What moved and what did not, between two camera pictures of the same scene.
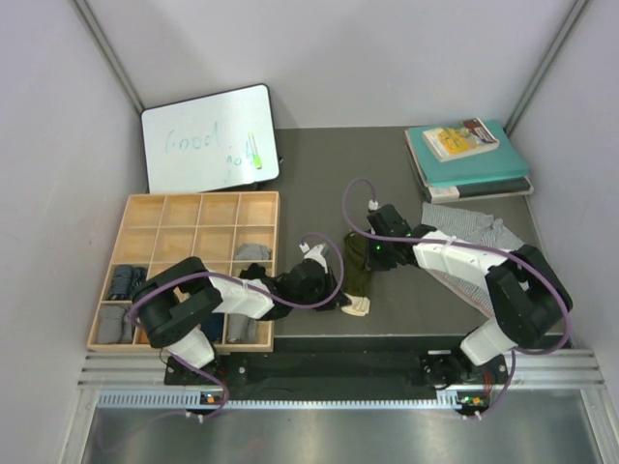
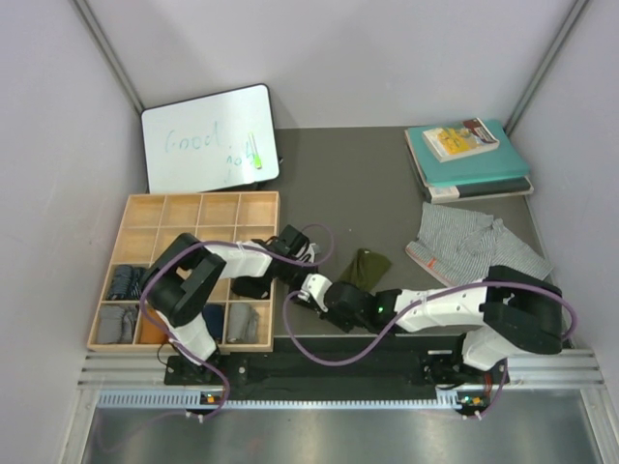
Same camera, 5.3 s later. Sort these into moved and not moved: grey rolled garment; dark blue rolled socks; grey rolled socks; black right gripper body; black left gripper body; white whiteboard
Moved: black right gripper body; black left gripper body
Not moved: white whiteboard; dark blue rolled socks; grey rolled garment; grey rolled socks
